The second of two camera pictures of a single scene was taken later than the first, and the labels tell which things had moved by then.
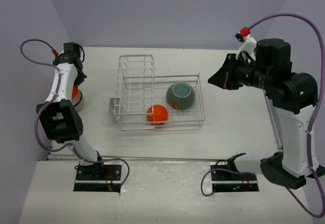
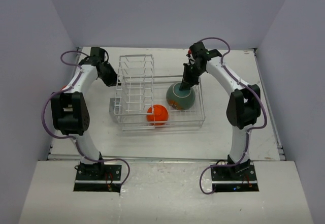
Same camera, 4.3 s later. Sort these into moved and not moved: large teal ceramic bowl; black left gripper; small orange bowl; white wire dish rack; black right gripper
Moved: black left gripper; black right gripper
Not moved: large teal ceramic bowl; white wire dish rack; small orange bowl
